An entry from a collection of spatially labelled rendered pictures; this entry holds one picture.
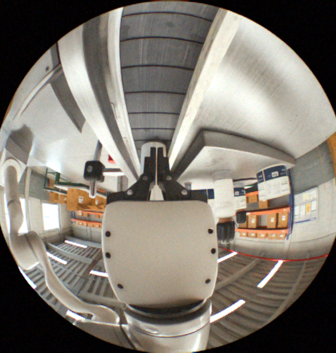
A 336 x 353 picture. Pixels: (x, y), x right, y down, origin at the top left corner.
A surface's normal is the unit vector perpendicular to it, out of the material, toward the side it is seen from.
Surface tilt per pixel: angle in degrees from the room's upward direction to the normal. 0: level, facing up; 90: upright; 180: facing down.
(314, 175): 90
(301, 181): 90
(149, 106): 0
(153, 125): 0
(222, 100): 0
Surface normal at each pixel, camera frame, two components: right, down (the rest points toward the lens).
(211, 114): 0.04, 0.97
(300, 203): -0.96, -0.04
